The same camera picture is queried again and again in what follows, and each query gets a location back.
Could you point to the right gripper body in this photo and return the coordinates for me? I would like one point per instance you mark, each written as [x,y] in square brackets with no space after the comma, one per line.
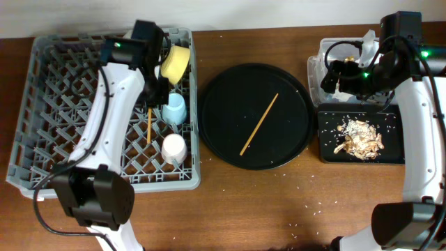
[361,82]

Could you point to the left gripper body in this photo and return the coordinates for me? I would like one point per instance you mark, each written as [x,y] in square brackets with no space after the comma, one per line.
[157,90]

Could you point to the wooden chopstick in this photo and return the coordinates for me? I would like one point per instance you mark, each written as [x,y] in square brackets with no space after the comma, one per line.
[258,125]
[149,122]

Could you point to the blue plastic cup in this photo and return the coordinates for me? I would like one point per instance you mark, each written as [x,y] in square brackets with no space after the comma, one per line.
[174,112]

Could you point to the yellow bowl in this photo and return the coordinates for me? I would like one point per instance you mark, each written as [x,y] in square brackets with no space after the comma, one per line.
[175,64]

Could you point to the pink plastic cup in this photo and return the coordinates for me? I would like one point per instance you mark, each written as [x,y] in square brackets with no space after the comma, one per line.
[174,148]

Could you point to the food scraps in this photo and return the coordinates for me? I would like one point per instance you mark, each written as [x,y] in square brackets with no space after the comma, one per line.
[360,140]

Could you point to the white napkin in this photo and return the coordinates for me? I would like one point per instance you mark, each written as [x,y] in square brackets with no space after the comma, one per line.
[362,56]

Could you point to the grey plate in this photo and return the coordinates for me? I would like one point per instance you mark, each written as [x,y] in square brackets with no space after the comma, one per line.
[128,35]

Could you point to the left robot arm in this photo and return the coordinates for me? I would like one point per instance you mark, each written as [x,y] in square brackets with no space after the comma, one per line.
[89,185]

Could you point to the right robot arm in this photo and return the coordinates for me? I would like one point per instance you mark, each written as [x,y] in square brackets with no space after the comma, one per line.
[413,73]

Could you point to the grey dishwasher rack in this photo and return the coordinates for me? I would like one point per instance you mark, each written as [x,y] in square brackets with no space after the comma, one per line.
[57,98]

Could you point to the clear plastic bin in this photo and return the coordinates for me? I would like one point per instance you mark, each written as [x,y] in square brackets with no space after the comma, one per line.
[316,70]

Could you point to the black rectangular tray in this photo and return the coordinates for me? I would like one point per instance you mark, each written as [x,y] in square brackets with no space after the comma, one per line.
[387,123]

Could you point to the round black tray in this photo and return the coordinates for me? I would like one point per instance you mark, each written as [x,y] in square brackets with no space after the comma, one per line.
[232,103]

